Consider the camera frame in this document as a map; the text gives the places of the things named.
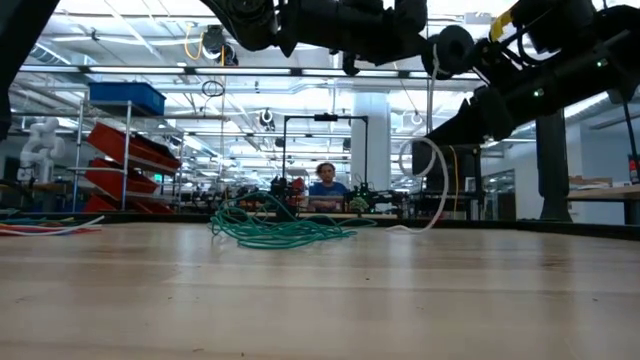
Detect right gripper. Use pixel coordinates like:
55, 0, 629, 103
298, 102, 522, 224
422, 24, 562, 147

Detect white cord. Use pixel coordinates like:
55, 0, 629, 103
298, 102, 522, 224
384, 42, 451, 235

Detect green cord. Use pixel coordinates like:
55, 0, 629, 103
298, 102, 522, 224
208, 192, 379, 251

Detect black monitor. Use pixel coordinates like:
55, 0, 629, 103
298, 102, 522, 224
410, 139, 482, 180

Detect black monitor cart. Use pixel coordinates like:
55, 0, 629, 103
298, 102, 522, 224
407, 174, 516, 224

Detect tall black upright panel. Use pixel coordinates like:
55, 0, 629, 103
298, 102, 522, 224
535, 112, 575, 224

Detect white structural column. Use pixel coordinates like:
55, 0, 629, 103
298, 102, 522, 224
349, 91, 393, 214

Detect wooden workstation table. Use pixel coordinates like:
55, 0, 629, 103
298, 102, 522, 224
243, 211, 400, 221

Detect light wooden table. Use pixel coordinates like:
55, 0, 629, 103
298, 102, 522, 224
566, 183, 640, 226

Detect thin black pole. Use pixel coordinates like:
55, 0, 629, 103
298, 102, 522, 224
622, 99, 640, 169

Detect person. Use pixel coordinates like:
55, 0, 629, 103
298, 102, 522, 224
307, 160, 351, 214

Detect blue plastic bin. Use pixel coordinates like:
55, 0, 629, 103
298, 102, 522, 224
88, 81, 167, 117

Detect metal shelf rack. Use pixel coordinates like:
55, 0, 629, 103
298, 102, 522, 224
67, 97, 184, 215

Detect red plastic shelf bin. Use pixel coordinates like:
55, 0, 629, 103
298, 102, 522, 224
83, 158, 160, 200
82, 193, 176, 216
87, 122, 182, 174

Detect thin yellow drop cable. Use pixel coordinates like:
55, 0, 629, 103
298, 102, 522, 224
447, 144, 460, 214

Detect yellow cable tag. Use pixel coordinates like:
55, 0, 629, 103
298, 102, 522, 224
488, 8, 516, 44

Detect black cable reel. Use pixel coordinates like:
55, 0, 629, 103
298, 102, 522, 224
201, 23, 240, 68

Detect black workstation frame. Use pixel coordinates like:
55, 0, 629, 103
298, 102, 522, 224
281, 113, 370, 214

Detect black cable loop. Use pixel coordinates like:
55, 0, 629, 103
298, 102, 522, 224
200, 79, 226, 99

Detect silver ventilation duct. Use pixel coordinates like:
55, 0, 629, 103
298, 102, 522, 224
34, 29, 76, 67

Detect multicoloured wire bundle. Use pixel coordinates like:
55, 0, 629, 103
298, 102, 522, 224
0, 213, 106, 238

